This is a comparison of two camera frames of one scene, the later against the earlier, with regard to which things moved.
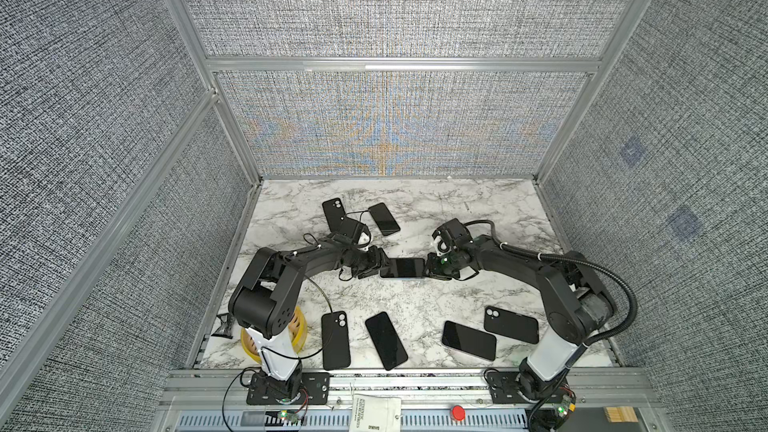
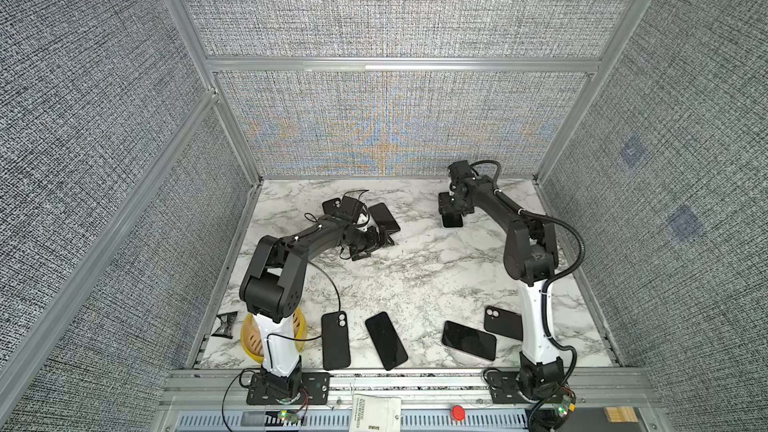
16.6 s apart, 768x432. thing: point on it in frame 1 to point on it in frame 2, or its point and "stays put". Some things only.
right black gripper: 431,270 to 466,211
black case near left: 335,340 stays put
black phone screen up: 404,268 to 451,216
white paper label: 375,414 stays put
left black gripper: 376,255 to 372,242
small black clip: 224,329 stays put
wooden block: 620,414 stays put
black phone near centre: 386,340 stays put
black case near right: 511,324 stays put
